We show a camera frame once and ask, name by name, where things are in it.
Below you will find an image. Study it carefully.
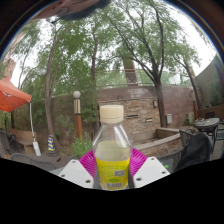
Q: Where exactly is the large branching tree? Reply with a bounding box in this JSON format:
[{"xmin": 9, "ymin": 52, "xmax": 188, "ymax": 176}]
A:
[{"xmin": 103, "ymin": 0, "xmax": 188, "ymax": 128}]

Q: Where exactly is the slender tree by wall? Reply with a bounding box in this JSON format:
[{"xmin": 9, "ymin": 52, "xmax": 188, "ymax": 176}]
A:
[{"xmin": 169, "ymin": 39, "xmax": 208, "ymax": 111}]

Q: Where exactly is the dark patio chair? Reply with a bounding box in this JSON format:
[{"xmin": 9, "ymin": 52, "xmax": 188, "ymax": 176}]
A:
[{"xmin": 0, "ymin": 129, "xmax": 14, "ymax": 158}]

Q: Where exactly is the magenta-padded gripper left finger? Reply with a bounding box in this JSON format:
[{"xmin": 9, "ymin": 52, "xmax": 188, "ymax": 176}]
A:
[{"xmin": 57, "ymin": 148, "xmax": 98, "ymax": 189}]

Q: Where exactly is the leaning tree with thin trunk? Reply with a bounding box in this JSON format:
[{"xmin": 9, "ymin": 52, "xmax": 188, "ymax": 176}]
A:
[{"xmin": 19, "ymin": 19, "xmax": 94, "ymax": 151}]

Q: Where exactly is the wooden bench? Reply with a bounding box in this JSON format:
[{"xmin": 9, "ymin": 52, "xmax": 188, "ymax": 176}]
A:
[{"xmin": 9, "ymin": 128, "xmax": 36, "ymax": 148}]

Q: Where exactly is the blue yellow striped cone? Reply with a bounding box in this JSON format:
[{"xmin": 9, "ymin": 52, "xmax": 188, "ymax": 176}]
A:
[{"xmin": 46, "ymin": 134, "xmax": 57, "ymax": 156}]

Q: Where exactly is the grey wicker armchair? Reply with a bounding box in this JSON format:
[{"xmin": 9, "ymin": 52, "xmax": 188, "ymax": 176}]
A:
[{"xmin": 9, "ymin": 152, "xmax": 61, "ymax": 172}]

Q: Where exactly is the orange patio umbrella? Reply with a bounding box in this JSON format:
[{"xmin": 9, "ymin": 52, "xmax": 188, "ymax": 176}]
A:
[{"xmin": 0, "ymin": 75, "xmax": 43, "ymax": 157}]

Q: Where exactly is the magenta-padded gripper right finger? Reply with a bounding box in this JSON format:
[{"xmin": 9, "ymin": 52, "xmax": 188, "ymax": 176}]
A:
[{"xmin": 128, "ymin": 147, "xmax": 171, "ymax": 189}]

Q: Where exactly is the wooden lamp post, globe light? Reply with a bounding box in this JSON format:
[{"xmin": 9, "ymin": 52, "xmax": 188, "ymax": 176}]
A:
[{"xmin": 72, "ymin": 90, "xmax": 84, "ymax": 139}]

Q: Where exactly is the dark round patio table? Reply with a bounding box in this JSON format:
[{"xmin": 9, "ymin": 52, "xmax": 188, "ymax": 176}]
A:
[{"xmin": 193, "ymin": 117, "xmax": 221, "ymax": 138}]

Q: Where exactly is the black backpack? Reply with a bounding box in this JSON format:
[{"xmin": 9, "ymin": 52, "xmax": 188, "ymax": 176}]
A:
[{"xmin": 173, "ymin": 132, "xmax": 214, "ymax": 173}]

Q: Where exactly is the yellow-labelled clear drink bottle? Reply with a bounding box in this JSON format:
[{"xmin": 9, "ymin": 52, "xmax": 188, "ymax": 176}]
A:
[{"xmin": 91, "ymin": 104, "xmax": 134, "ymax": 191}]

